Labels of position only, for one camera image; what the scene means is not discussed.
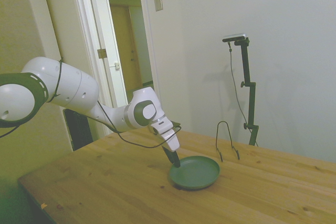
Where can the cream sliding door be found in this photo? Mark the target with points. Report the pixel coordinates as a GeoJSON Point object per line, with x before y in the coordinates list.
{"type": "Point", "coordinates": [65, 11]}

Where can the black box by wall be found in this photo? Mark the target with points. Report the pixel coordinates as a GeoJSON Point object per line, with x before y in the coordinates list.
{"type": "Point", "coordinates": [78, 129]}

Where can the green round plate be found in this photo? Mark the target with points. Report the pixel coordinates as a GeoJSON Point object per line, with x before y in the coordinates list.
{"type": "Point", "coordinates": [197, 172]}

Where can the door latch plate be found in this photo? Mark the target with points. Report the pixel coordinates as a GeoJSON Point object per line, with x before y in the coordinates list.
{"type": "Point", "coordinates": [117, 65]}

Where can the white door frame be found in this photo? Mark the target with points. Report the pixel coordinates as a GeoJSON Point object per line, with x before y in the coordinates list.
{"type": "Point", "coordinates": [89, 24]}

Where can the metal wall switch plate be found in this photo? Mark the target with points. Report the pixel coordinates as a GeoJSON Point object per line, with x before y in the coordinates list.
{"type": "Point", "coordinates": [158, 1]}

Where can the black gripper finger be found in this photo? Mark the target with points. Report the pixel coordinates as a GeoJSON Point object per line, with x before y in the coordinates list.
{"type": "Point", "coordinates": [168, 154]}
{"type": "Point", "coordinates": [176, 159]}

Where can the dark wrist camera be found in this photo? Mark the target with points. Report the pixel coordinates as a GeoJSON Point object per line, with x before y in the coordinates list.
{"type": "Point", "coordinates": [176, 124]}

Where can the brass door hinge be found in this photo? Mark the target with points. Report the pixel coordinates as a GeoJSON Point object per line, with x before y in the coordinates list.
{"type": "Point", "coordinates": [102, 53]}

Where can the brown wooden door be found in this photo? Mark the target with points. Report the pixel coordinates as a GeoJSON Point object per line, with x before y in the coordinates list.
{"type": "Point", "coordinates": [123, 45]}

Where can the black clamp bracket bar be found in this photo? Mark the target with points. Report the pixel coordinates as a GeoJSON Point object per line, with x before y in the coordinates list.
{"type": "Point", "coordinates": [249, 98]}

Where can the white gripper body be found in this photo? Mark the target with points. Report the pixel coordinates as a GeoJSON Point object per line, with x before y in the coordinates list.
{"type": "Point", "coordinates": [168, 136]}

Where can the white open door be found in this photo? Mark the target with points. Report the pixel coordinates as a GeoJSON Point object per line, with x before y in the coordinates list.
{"type": "Point", "coordinates": [111, 37]}

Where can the grey camera on stand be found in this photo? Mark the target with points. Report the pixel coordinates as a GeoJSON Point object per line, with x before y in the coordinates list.
{"type": "Point", "coordinates": [234, 37]}

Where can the small orange scrap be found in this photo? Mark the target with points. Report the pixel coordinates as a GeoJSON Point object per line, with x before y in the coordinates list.
{"type": "Point", "coordinates": [43, 205]}

